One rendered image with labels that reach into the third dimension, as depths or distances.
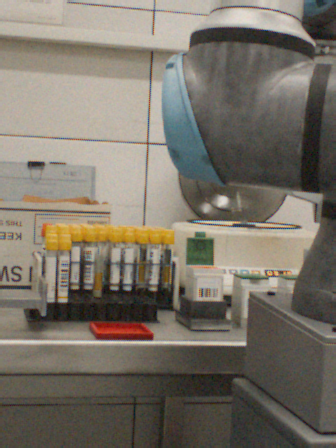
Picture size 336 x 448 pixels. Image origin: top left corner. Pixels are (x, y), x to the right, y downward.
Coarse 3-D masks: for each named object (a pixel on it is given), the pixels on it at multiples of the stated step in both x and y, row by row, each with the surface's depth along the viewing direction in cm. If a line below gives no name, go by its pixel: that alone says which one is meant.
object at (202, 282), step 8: (192, 272) 110; (200, 272) 110; (208, 272) 111; (216, 272) 111; (192, 280) 110; (200, 280) 110; (208, 280) 110; (216, 280) 110; (192, 288) 110; (200, 288) 110; (208, 288) 110; (216, 288) 110; (192, 296) 110; (200, 296) 110; (208, 296) 110; (216, 296) 110
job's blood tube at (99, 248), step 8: (96, 240) 114; (104, 240) 114; (96, 248) 114; (104, 248) 114; (96, 256) 114; (96, 264) 114; (96, 272) 114; (96, 280) 114; (96, 288) 114; (96, 296) 114
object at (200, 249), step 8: (200, 232) 115; (192, 240) 114; (200, 240) 115; (208, 240) 115; (192, 248) 114; (200, 248) 115; (208, 248) 115; (192, 256) 114; (200, 256) 114; (208, 256) 115; (192, 264) 114; (200, 264) 114; (208, 264) 115
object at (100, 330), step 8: (96, 328) 101; (104, 328) 105; (112, 328) 105; (120, 328) 106; (128, 328) 106; (136, 328) 106; (144, 328) 104; (96, 336) 99; (104, 336) 99; (112, 336) 99; (120, 336) 99; (128, 336) 100; (136, 336) 100; (144, 336) 100; (152, 336) 100
